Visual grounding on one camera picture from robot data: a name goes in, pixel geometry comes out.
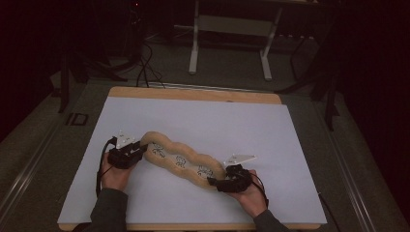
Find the person's right hand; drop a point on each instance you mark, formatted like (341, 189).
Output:
(253, 201)

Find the black metal stand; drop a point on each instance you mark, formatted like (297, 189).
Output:
(329, 106)
(64, 90)

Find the white table mat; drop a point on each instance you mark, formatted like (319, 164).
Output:
(193, 122)

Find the metal floor rail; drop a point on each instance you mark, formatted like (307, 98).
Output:
(29, 167)
(351, 180)

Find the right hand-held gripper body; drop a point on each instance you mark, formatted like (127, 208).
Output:
(240, 182)

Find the wooden peanut-shaped puzzle board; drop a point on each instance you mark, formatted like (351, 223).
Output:
(180, 151)

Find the silver metal strip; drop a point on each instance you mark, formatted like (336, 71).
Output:
(209, 87)

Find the white metal stand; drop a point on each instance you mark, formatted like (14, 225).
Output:
(193, 54)

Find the person's left hand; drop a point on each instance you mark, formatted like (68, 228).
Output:
(116, 179)

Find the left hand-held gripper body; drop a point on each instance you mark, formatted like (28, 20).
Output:
(121, 158)

